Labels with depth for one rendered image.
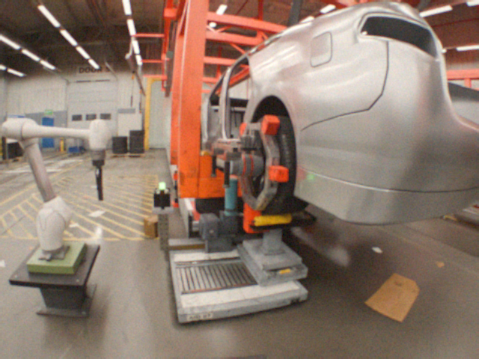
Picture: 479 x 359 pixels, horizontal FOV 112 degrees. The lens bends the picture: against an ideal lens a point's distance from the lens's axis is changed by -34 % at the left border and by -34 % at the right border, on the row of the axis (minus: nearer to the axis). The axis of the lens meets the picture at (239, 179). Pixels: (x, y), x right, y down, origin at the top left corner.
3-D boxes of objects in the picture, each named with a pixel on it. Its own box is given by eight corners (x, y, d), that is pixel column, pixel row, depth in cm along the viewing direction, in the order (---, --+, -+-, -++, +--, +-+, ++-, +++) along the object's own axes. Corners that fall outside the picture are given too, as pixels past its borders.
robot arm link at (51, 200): (51, 238, 120) (60, 226, 140) (69, 231, 124) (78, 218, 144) (7, 124, 97) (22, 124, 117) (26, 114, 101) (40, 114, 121)
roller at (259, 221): (294, 223, 159) (295, 215, 158) (253, 227, 150) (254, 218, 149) (290, 220, 164) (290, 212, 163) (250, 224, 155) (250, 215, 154)
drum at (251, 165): (263, 178, 154) (265, 155, 151) (231, 178, 147) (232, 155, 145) (255, 173, 167) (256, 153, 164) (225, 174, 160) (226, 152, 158)
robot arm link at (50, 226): (36, 250, 102) (28, 214, 98) (46, 237, 118) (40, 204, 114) (60, 250, 108) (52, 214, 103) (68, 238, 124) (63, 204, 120)
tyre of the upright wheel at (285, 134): (337, 167, 123) (293, 99, 164) (301, 166, 116) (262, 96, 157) (291, 230, 170) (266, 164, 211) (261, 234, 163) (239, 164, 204)
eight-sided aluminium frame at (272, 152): (275, 218, 139) (281, 123, 129) (264, 219, 137) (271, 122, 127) (244, 194, 190) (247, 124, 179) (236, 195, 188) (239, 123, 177)
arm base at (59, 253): (35, 263, 98) (32, 254, 97) (46, 246, 118) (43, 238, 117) (62, 263, 105) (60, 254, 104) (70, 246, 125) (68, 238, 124)
